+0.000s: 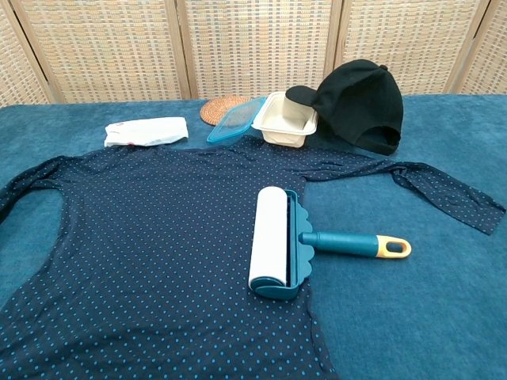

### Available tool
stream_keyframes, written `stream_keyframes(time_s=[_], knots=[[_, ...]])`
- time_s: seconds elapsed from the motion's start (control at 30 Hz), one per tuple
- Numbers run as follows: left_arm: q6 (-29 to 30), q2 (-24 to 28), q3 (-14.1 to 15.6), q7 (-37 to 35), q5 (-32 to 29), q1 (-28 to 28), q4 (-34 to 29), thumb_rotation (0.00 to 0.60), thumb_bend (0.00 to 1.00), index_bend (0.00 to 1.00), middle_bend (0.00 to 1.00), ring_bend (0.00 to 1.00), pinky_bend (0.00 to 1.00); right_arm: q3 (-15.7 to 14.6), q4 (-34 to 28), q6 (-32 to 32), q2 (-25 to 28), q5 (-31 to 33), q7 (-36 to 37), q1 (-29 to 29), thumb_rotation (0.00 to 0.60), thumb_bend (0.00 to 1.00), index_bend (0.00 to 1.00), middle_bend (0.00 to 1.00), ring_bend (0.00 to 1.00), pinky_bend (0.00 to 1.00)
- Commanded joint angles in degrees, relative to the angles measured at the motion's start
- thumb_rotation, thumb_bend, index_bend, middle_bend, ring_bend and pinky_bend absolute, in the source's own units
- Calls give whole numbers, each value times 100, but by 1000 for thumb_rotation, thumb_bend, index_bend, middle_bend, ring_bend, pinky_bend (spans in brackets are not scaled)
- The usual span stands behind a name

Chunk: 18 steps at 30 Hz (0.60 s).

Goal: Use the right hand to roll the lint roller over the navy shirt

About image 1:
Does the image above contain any round woven rattan coaster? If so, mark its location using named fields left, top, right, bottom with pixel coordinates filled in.
left=200, top=97, right=254, bottom=127

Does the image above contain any teal lint roller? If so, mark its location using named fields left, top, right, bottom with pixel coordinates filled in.
left=248, top=187, right=412, bottom=301

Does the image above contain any black baseball cap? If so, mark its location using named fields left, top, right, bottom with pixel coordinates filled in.
left=285, top=59, right=404, bottom=156

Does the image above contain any teal plush table cover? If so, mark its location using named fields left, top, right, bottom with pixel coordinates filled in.
left=0, top=93, right=507, bottom=380

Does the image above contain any white tissue pack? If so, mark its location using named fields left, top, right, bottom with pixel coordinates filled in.
left=104, top=116, right=189, bottom=148

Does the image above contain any teal-rimmed clear container lid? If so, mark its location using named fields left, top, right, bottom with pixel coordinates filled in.
left=206, top=97, right=267, bottom=144

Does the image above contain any beige plastic food container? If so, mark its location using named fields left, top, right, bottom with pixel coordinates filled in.
left=251, top=91, right=318, bottom=149

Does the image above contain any woven wooden folding screen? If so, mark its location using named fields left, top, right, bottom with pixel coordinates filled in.
left=0, top=0, right=507, bottom=106

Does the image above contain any navy polka dot shirt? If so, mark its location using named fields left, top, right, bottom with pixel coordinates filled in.
left=0, top=134, right=507, bottom=380

